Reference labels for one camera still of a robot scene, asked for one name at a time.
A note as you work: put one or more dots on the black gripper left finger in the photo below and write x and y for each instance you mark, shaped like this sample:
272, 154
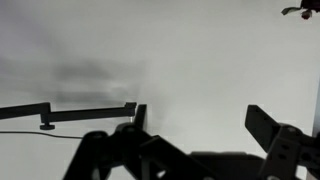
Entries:
133, 150

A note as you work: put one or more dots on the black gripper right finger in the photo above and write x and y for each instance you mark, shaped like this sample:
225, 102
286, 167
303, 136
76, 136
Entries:
286, 146

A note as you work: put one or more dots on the dark red rose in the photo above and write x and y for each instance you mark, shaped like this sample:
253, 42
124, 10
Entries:
305, 11

